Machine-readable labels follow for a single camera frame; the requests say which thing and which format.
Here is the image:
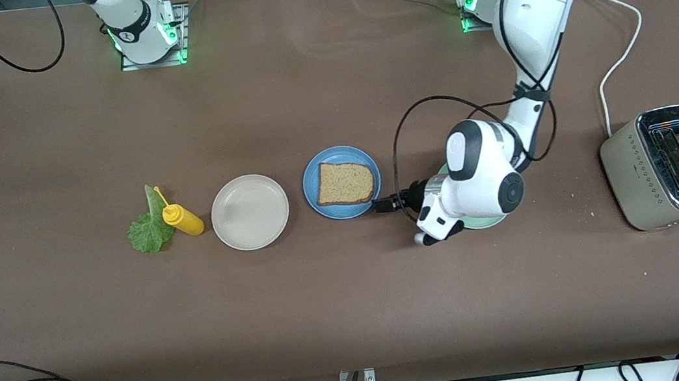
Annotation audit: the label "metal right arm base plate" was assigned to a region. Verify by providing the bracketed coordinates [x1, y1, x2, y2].
[114, 2, 195, 72]

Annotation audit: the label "small black cable loops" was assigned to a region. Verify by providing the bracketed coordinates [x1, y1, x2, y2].
[566, 354, 679, 381]

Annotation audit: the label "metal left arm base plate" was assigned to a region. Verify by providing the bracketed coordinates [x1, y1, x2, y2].
[457, 0, 498, 35]

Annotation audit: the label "beige chrome toaster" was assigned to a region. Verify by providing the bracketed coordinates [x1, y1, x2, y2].
[594, 104, 679, 243]

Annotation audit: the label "white toaster power cable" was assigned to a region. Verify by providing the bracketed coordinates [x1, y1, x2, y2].
[577, 0, 658, 140]

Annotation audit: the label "light green round plate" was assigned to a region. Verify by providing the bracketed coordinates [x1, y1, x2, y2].
[434, 155, 510, 235]

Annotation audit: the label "green lettuce leaf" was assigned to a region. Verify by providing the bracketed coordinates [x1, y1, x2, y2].
[121, 181, 179, 257]

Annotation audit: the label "blue round plate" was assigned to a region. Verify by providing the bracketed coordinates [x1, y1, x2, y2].
[299, 140, 386, 224]

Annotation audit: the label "beige round plate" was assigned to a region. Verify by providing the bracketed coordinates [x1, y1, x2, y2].
[206, 170, 295, 256]

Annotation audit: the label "yellow mustard squeeze bottle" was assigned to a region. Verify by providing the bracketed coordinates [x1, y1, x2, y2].
[153, 181, 207, 241]

